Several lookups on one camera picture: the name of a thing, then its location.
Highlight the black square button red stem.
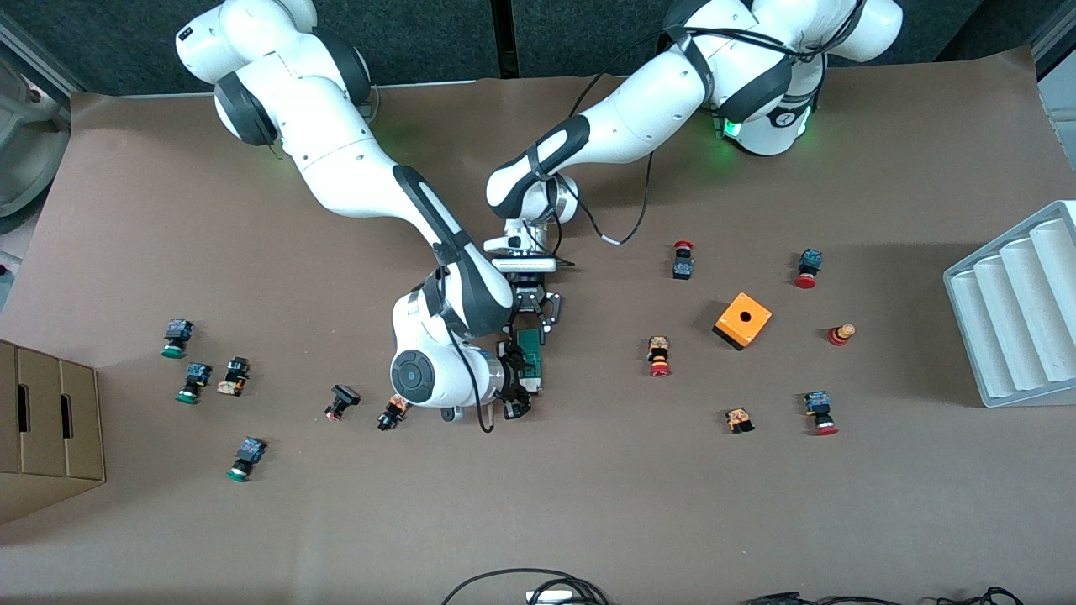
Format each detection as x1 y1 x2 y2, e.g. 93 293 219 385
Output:
324 384 362 423

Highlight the green mushroom push button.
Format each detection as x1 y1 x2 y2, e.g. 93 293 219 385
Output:
225 436 268 484
161 318 195 360
175 362 214 406

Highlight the white ribbed plastic tray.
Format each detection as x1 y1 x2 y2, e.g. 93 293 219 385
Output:
942 200 1076 409

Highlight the brown cardboard box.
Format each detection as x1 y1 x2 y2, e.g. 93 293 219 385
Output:
0 339 107 526

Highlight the grey metal stand base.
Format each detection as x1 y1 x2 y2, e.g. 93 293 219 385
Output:
0 50 72 221

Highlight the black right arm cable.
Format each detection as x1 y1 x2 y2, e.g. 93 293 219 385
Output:
435 269 498 434

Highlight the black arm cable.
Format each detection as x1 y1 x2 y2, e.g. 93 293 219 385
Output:
435 269 498 434
570 25 829 246

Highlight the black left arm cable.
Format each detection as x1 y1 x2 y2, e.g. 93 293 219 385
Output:
570 25 829 246

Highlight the black looped cable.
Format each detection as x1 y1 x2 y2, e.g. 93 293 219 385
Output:
440 569 611 605

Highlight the orange button enclosure box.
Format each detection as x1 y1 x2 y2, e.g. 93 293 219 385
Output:
712 292 773 352

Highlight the grey aluminium frame bar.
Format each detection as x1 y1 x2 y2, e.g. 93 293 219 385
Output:
0 17 85 95

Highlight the grey metal frame post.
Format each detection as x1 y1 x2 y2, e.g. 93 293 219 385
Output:
1031 15 1076 114

